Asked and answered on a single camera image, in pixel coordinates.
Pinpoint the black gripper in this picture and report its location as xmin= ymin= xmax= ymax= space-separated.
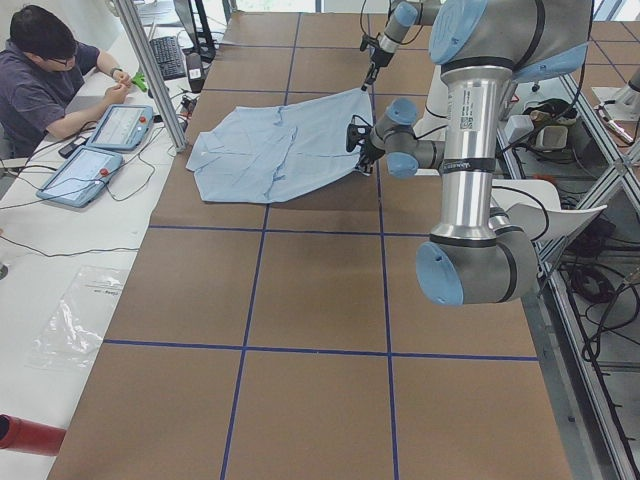
xmin=355 ymin=140 xmax=383 ymax=174
xmin=361 ymin=47 xmax=394 ymax=91

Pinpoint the light blue collared shirt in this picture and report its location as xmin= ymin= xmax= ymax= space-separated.
xmin=186 ymin=88 xmax=372 ymax=204

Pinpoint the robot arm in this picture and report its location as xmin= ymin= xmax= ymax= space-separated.
xmin=359 ymin=1 xmax=444 ymax=91
xmin=346 ymin=1 xmax=593 ymax=306

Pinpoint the white plastic chair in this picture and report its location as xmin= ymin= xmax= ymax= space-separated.
xmin=492 ymin=179 xmax=607 ymax=241

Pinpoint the black keyboard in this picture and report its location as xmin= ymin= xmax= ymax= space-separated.
xmin=149 ymin=36 xmax=186 ymax=80

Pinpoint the green tool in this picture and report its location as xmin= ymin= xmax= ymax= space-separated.
xmin=131 ymin=72 xmax=149 ymax=93

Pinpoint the upper blue teach pendant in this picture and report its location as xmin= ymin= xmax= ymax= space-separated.
xmin=86 ymin=104 xmax=154 ymax=152

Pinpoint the blue teach pendant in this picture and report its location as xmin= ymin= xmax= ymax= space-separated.
xmin=36 ymin=146 xmax=124 ymax=208
xmin=86 ymin=104 xmax=154 ymax=152

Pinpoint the lower blue teach pendant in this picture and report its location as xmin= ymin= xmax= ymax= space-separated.
xmin=36 ymin=146 xmax=124 ymax=208

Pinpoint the black smartphone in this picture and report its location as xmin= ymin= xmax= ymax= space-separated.
xmin=58 ymin=137 xmax=87 ymax=159

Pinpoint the person in dark shirt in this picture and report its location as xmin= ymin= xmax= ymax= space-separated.
xmin=1 ymin=5 xmax=132 ymax=158

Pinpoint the clear plastic bag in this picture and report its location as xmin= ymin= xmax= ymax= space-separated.
xmin=26 ymin=266 xmax=130 ymax=373

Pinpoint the red cylinder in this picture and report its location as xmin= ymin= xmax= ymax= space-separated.
xmin=1 ymin=414 xmax=67 ymax=456

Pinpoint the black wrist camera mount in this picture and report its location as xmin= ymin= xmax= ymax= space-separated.
xmin=359 ymin=34 xmax=380 ymax=54
xmin=345 ymin=114 xmax=372 ymax=153

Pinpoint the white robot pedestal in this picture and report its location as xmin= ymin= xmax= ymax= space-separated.
xmin=414 ymin=65 xmax=448 ymax=147

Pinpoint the aluminium frame post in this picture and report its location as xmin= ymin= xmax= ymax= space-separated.
xmin=113 ymin=0 xmax=187 ymax=153

